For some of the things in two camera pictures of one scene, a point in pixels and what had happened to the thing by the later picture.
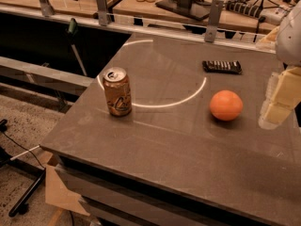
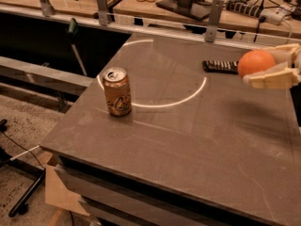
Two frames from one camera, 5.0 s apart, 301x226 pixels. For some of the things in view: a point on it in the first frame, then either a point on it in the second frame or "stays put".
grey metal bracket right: (216, 8) stays put
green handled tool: (73, 25) stays put
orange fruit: (226, 105) -> (253, 60)
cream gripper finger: (267, 44) -> (283, 53)
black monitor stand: (186, 2) stays put
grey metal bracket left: (47, 8) stays put
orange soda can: (117, 84) stays put
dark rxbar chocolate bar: (223, 66) stays put
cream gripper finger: (282, 96) -> (279, 76)
